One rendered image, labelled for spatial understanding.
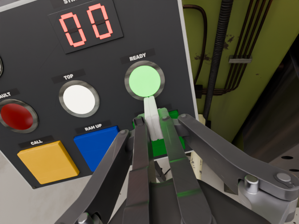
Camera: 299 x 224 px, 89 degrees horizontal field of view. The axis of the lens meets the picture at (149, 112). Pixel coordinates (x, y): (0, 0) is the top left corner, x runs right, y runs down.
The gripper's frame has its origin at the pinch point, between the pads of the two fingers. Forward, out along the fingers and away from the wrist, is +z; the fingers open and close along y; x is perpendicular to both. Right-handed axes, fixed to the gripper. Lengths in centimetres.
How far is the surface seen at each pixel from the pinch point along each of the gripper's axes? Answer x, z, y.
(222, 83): -10.1, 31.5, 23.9
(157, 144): -7.1, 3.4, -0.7
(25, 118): 3.1, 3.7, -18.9
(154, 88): 2.3, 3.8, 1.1
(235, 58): -1.5, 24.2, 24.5
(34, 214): -88, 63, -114
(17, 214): -86, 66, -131
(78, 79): 6.4, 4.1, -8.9
